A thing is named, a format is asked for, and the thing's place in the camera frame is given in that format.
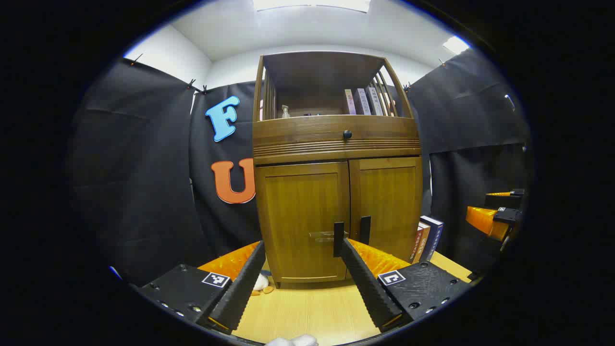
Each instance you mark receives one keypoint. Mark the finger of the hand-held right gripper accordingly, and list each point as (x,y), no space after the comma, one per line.
(485,218)
(504,199)

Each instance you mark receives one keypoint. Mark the tan cover book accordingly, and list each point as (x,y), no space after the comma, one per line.
(424,240)

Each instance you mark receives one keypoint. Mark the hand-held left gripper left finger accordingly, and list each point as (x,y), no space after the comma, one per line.
(240,288)

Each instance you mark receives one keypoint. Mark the lilac spine book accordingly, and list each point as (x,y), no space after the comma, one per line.
(362,101)

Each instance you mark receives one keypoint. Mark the black backdrop cloth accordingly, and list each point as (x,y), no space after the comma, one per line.
(144,168)

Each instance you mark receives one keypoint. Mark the wooden double-door shoe cabinet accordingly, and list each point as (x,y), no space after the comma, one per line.
(307,72)

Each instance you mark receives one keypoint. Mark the ceiling light panel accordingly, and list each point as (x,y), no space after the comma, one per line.
(455,45)
(312,4)

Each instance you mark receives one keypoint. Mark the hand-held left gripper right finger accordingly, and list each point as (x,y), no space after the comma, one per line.
(367,288)

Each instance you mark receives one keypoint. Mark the navy blue cover book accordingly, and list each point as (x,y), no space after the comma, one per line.
(434,235)

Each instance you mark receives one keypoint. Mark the wooden cabinet drawer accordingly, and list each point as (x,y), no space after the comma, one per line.
(298,137)

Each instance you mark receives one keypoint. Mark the pink spine book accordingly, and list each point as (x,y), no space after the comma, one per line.
(350,102)

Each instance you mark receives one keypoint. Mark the brown cover book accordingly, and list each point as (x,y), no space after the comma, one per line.
(416,247)

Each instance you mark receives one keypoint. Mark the penguin plush toy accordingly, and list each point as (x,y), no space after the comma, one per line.
(262,282)

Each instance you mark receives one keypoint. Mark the wooden shoe cabinet door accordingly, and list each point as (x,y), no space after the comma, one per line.
(389,192)
(298,211)

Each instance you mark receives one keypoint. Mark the grey spine book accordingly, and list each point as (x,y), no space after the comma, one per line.
(375,100)

